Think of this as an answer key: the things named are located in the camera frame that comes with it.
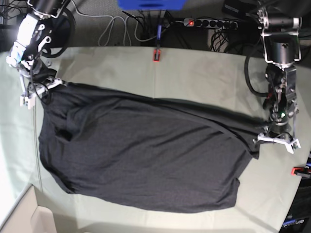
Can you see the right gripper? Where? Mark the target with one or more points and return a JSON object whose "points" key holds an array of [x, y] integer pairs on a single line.
{"points": [[32, 91]]}

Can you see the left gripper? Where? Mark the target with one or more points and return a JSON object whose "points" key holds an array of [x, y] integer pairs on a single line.
{"points": [[283, 134]]}

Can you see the black t-shirt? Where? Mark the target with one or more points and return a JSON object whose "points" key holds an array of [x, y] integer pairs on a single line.
{"points": [[152, 154]]}

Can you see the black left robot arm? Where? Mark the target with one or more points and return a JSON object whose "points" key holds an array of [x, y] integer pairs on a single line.
{"points": [[279, 36]]}

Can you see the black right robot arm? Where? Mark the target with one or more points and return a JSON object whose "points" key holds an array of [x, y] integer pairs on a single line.
{"points": [[46, 31]]}

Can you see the red black side clamp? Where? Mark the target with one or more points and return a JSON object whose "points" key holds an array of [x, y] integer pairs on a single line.
{"points": [[303, 171]]}

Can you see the green table cloth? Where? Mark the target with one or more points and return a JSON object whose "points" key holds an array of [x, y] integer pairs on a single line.
{"points": [[267, 187]]}

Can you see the cardboard box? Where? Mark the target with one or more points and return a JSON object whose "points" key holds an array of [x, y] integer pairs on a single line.
{"points": [[27, 216]]}

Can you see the blue plastic bin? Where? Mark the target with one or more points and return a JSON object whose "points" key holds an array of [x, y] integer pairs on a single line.
{"points": [[151, 4]]}

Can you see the red black table clamp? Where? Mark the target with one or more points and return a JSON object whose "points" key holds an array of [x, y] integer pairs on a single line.
{"points": [[156, 55]]}

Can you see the white power strip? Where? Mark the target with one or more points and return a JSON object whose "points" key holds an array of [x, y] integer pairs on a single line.
{"points": [[210, 23]]}

